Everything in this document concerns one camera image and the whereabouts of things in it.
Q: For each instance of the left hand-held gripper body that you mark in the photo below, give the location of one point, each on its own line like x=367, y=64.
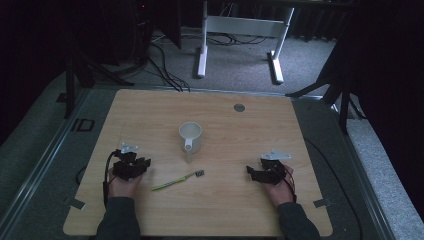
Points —
x=124, y=168

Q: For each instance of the person's right hand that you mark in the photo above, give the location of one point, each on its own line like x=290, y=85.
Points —
x=278, y=193

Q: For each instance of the black rectangular floor bracket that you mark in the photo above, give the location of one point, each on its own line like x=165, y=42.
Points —
x=83, y=125

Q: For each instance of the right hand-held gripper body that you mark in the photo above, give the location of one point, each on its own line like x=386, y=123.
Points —
x=275, y=171

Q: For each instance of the round grey table grommet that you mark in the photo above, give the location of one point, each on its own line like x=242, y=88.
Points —
x=239, y=107

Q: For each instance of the green toothbrush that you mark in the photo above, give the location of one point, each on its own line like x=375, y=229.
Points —
x=173, y=182

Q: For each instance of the black metal stand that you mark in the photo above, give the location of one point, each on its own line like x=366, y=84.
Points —
x=343, y=96
x=70, y=86

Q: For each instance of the white cup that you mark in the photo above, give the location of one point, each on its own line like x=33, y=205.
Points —
x=190, y=135

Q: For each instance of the white desk frame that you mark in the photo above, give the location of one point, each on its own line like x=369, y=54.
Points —
x=245, y=26

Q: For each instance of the person's left hand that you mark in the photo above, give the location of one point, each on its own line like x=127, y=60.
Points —
x=123, y=188

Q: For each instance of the grey tape strip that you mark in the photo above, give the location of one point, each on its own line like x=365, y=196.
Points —
x=322, y=202
x=74, y=203

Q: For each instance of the dark computer tower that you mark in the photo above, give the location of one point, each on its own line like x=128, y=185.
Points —
x=141, y=30

